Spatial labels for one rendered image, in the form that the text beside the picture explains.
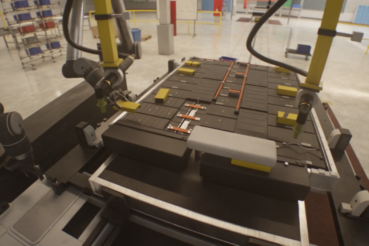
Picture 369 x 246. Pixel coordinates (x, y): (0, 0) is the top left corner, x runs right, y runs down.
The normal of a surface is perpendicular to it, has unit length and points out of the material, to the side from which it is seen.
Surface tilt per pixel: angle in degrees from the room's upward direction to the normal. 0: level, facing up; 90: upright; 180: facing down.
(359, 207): 90
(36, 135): 0
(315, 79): 90
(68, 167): 0
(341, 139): 90
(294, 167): 0
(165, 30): 90
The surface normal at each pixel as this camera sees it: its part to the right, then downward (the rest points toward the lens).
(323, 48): -0.57, 0.41
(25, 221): 0.00, -0.86
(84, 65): 0.04, 0.09
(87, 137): -0.34, 0.47
